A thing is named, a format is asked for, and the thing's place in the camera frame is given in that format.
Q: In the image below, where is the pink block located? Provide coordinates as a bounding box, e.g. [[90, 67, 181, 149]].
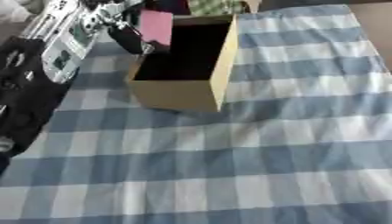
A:
[[137, 9, 177, 47]]

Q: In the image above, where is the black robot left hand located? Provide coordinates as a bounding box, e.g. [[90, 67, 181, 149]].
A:
[[104, 0, 157, 56]]

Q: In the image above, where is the green white checked cloth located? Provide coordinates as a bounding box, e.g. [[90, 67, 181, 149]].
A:
[[186, 0, 249, 18]]

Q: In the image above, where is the tan cardboard box black inside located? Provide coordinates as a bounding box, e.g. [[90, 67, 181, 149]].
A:
[[123, 13, 241, 114]]

